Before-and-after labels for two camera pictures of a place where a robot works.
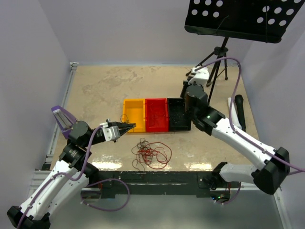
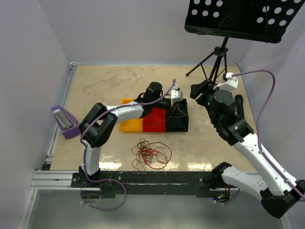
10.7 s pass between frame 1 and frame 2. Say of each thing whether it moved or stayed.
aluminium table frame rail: stayed
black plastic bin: stayed
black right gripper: moved
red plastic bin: stayed
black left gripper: moved
